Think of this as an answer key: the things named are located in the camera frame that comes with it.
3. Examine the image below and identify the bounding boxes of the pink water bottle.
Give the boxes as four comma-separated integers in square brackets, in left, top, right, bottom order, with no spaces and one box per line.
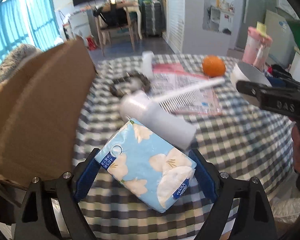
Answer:
[242,22,273,71]

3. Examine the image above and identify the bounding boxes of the brown cardboard box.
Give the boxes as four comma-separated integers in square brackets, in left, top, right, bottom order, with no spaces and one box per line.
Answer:
[0,38,96,189]

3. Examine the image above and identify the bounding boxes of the orange fruit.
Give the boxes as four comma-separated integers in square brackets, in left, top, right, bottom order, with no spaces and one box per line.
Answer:
[202,55,226,77]

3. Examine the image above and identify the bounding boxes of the right hand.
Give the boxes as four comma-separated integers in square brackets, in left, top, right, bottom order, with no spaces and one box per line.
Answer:
[292,125,300,173]

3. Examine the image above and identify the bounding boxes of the black beaded bracelet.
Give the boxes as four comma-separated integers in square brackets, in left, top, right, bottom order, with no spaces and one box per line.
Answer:
[109,71,153,98]

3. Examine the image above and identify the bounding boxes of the black bag on chair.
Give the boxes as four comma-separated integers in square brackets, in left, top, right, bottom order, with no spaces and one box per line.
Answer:
[93,4,128,28]

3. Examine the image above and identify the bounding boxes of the pink clear plastic bag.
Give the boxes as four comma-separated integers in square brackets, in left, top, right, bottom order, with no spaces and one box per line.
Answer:
[149,63,224,115]

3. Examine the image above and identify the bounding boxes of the wooden chair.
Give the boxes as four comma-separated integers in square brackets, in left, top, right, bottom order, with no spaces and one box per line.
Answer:
[95,2,138,55]

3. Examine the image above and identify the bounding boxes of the white comb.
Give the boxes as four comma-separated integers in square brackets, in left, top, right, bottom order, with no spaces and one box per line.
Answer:
[151,77,225,115]

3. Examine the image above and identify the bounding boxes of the white round container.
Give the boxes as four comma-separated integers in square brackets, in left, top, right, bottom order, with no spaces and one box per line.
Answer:
[230,61,271,87]

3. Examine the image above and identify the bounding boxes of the blue curtains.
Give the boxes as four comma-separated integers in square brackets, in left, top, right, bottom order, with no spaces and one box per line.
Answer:
[0,0,61,63]

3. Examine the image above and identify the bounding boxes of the white mini fridge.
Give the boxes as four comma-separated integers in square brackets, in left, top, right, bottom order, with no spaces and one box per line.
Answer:
[69,11,91,38]

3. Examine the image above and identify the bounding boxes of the white louvered wardrobe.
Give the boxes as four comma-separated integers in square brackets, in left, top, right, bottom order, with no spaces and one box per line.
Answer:
[165,0,185,54]

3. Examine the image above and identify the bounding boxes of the red bag on floor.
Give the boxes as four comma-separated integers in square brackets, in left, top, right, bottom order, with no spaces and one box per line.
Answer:
[86,36,97,51]

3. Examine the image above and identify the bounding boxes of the white refrigerator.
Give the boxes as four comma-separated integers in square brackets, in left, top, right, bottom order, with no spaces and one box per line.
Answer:
[264,10,295,68]

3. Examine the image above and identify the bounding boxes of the blue floral tissue pack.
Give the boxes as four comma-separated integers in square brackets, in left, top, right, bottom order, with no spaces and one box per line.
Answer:
[95,119,197,213]

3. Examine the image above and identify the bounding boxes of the small white bottle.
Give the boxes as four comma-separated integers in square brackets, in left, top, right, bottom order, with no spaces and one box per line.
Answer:
[141,51,154,79]

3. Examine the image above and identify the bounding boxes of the white dressing table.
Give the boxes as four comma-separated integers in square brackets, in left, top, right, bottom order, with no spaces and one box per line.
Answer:
[120,0,143,40]

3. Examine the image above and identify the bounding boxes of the checkered tablecloth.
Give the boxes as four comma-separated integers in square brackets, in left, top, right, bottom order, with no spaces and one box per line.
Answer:
[73,56,292,239]

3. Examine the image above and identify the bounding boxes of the dark suitcase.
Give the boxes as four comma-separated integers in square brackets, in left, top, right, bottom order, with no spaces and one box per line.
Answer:
[142,0,162,36]

